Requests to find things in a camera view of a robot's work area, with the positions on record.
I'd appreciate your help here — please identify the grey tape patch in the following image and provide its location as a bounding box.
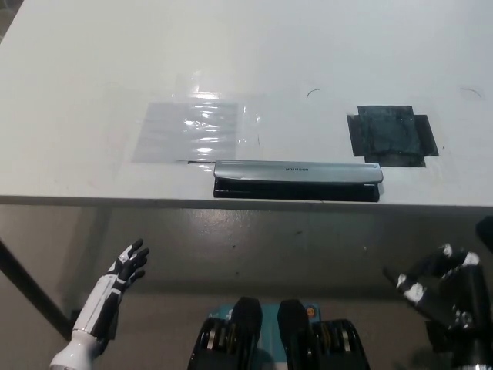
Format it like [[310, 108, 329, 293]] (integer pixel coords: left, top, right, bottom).
[[130, 100, 241, 163]]

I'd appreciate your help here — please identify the clear plastic film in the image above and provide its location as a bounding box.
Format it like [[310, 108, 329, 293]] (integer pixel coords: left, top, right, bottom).
[[171, 71, 267, 163]]

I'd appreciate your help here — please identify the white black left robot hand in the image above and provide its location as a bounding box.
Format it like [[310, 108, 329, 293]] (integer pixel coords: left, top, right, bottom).
[[72, 238, 151, 341]]

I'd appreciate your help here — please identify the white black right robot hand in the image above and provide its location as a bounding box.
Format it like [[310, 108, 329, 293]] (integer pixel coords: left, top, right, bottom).
[[382, 242, 485, 333]]

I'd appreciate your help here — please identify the black table leg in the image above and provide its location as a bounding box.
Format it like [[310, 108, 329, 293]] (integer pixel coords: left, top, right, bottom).
[[0, 237, 75, 342], [475, 217, 493, 252]]

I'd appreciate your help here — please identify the black tape patch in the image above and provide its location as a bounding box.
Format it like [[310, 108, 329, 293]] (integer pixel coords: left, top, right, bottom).
[[346, 104, 441, 169]]

